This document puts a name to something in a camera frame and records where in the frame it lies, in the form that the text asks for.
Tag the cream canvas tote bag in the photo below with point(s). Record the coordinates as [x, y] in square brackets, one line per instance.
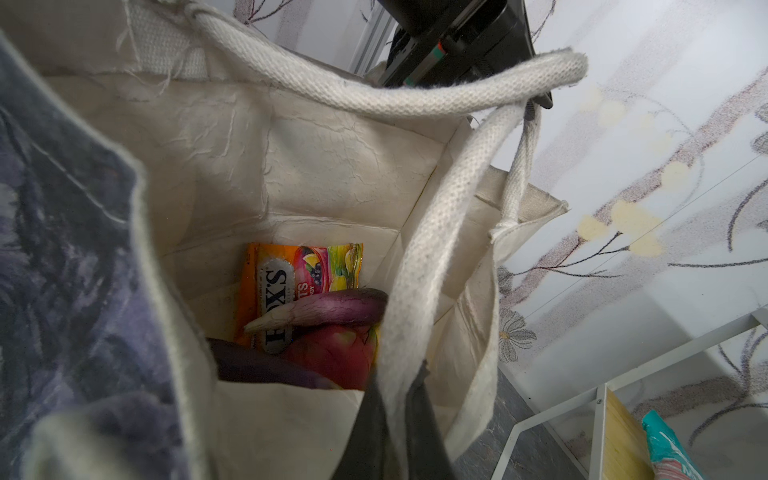
[145, 145]

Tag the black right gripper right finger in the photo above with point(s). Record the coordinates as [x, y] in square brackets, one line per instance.
[426, 454]

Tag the orange candy bag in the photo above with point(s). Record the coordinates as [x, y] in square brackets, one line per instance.
[274, 275]

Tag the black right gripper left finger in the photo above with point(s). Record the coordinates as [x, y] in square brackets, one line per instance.
[371, 452]

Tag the white wooden two-tier shelf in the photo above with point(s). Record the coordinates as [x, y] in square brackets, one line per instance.
[619, 449]

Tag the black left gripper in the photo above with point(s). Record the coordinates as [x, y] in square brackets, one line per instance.
[442, 43]

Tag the pink dragon fruit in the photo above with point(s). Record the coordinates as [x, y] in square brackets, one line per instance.
[344, 355]

